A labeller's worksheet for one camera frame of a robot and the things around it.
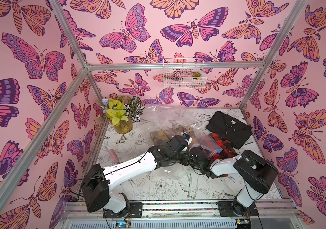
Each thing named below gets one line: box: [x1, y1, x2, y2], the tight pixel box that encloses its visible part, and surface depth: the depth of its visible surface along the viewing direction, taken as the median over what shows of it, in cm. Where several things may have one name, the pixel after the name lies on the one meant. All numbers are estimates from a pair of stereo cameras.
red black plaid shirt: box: [209, 132, 238, 161], surface depth 97 cm
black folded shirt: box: [205, 110, 254, 150], surface depth 108 cm
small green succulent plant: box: [192, 71, 202, 78], surface depth 94 cm
